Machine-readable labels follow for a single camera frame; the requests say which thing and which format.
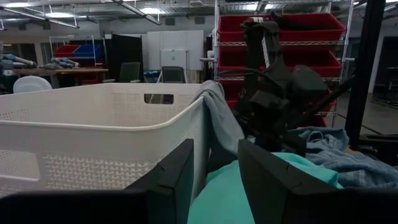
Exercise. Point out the red plastic storage bin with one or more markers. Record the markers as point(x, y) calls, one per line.
point(314, 62)
point(231, 90)
point(311, 28)

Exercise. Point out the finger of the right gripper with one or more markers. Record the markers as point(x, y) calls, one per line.
point(297, 144)

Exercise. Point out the black frame post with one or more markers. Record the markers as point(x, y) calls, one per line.
point(363, 77)

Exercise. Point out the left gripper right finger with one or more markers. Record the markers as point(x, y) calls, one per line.
point(264, 186)

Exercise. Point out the wooden work table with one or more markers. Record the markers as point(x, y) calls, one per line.
point(62, 71)

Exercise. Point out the blue crate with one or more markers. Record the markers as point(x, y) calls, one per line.
point(151, 74)

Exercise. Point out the white perforated laundry basket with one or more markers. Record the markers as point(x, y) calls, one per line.
point(93, 140)

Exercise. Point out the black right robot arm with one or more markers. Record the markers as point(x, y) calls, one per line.
point(253, 46)

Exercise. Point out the black partition panel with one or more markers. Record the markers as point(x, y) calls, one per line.
point(124, 48)

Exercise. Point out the small blue bin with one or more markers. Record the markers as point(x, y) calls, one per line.
point(88, 50)

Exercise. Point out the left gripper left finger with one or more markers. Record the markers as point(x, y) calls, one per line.
point(174, 186)

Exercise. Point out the blue grey robot arm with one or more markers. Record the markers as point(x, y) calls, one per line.
point(62, 63)
point(18, 60)

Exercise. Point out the small white board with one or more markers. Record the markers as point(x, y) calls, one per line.
point(173, 59)

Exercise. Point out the white round chair back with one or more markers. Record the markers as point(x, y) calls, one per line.
point(31, 84)

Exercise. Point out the small red bin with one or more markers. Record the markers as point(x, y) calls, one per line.
point(65, 50)

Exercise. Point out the grey office chair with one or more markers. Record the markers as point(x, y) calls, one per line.
point(130, 72)

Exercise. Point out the large white board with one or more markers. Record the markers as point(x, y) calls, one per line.
point(186, 40)

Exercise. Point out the dark office chair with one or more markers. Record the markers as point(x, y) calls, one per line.
point(173, 74)

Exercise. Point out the teal cloth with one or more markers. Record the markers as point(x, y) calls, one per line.
point(220, 199)

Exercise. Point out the light blue woven plaid cloth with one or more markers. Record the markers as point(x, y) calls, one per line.
point(357, 168)

